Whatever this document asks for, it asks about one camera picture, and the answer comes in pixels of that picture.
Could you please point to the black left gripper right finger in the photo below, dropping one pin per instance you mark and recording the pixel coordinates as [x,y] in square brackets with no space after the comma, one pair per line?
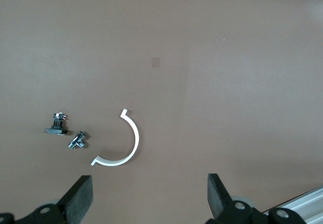
[219,201]

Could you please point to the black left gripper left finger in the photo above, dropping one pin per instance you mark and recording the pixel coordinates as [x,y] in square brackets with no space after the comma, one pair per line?
[75,203]

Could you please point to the small metal fitting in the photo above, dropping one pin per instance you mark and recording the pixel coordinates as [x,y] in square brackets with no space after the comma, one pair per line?
[77,140]

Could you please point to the white drawer cabinet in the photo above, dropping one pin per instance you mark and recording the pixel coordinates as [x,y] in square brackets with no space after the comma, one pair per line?
[308,206]

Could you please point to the black flat-head switch part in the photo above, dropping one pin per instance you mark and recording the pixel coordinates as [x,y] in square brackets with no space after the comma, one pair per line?
[55,131]

